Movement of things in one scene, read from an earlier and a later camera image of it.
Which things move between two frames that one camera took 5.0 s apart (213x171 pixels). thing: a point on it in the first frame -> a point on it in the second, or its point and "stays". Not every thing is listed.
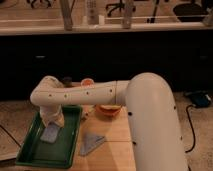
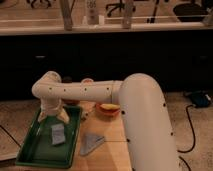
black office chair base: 115,6 stays
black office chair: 188,12 stays
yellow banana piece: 110,106 stays
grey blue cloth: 49,133 -> 58,134
